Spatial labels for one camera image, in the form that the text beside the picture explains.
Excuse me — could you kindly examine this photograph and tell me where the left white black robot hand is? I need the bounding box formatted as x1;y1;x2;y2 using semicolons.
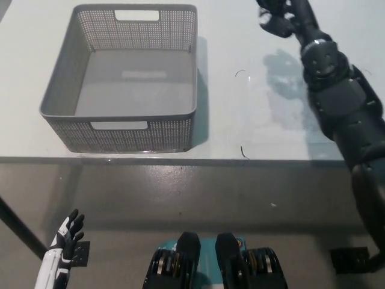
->
34;209;85;289

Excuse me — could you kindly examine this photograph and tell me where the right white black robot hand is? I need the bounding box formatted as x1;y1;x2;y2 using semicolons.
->
256;0;297;19

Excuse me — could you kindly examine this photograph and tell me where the black webcam with cable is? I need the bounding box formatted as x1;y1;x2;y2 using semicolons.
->
259;12;295;39

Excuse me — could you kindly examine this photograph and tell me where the black perforated foot plate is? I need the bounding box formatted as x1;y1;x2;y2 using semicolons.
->
70;240;91;268
330;246;371;275

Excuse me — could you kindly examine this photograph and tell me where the black table leg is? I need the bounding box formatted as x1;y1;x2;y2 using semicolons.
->
0;196;49;260

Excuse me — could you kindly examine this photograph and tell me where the transparent plastic sheet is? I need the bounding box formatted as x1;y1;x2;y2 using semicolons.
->
246;75;319;134

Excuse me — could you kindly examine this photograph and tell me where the black teal robot torso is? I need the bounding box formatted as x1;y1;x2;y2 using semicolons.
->
143;231;286;289

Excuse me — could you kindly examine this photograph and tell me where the grey perforated plastic basket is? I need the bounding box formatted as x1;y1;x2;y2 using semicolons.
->
38;4;199;153

